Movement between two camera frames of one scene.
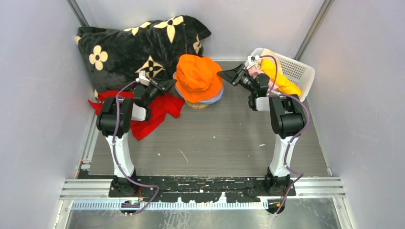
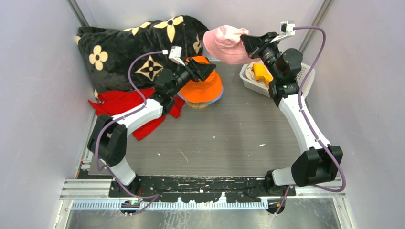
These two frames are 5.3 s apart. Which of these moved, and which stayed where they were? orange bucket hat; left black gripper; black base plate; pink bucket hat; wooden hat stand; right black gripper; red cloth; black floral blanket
Moved: left black gripper; right black gripper; pink bucket hat
Stayed: black floral blanket; orange bucket hat; red cloth; black base plate; wooden hat stand
